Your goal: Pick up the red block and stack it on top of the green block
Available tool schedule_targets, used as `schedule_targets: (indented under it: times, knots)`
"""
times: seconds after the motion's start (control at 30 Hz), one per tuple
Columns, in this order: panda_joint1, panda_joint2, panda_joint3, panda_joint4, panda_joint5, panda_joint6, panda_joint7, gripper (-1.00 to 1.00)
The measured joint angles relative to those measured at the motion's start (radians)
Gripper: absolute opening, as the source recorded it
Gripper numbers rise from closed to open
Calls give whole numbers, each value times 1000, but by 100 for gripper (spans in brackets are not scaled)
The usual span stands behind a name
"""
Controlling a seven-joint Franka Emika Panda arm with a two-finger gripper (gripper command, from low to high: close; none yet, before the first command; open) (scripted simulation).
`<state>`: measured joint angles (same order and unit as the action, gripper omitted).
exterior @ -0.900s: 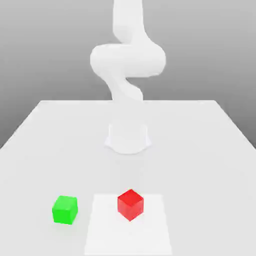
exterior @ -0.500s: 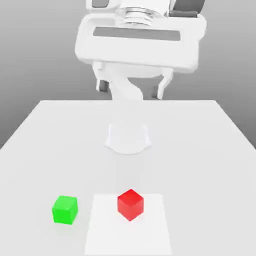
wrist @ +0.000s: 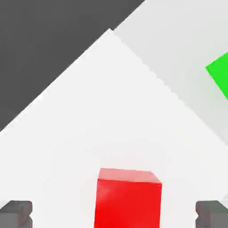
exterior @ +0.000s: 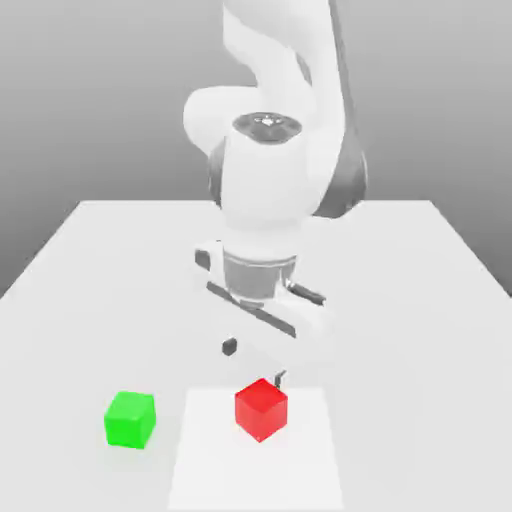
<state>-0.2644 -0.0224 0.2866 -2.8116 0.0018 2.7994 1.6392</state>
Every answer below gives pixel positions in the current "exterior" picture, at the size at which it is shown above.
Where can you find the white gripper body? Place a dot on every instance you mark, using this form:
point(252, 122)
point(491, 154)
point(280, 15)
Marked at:
point(280, 324)

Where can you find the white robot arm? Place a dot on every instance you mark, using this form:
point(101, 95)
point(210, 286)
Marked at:
point(264, 188)

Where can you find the small green cube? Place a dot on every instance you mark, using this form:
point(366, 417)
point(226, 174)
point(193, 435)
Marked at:
point(129, 420)

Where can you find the small red cube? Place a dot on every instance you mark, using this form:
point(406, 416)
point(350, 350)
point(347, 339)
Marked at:
point(260, 410)

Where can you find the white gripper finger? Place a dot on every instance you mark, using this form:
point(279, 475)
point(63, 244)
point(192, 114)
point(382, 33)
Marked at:
point(280, 376)
point(229, 346)

